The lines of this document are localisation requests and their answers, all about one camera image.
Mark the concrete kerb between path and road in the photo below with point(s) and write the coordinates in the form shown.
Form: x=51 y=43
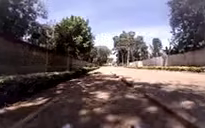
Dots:
x=126 y=81

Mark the group of distant trees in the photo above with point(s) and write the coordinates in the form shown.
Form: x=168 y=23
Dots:
x=128 y=45

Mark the red brick path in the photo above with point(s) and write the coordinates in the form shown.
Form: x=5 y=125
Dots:
x=100 y=100

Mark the robot's own part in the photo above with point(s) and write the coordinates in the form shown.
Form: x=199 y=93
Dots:
x=67 y=126

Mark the grass verge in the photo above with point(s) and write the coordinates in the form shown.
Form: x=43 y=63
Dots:
x=176 y=69

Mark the low green hedge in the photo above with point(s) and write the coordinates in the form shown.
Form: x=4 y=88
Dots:
x=30 y=83

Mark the red brick road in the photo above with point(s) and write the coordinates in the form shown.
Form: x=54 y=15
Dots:
x=176 y=83

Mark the group of tall dark trees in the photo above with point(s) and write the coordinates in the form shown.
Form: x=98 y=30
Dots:
x=193 y=23

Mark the row of trees behind dark wall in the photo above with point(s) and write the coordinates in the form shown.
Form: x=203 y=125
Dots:
x=73 y=35

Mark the long dark boundary wall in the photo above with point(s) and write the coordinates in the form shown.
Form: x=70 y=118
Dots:
x=20 y=56

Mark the pale boundary wall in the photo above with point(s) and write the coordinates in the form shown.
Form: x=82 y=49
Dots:
x=190 y=57

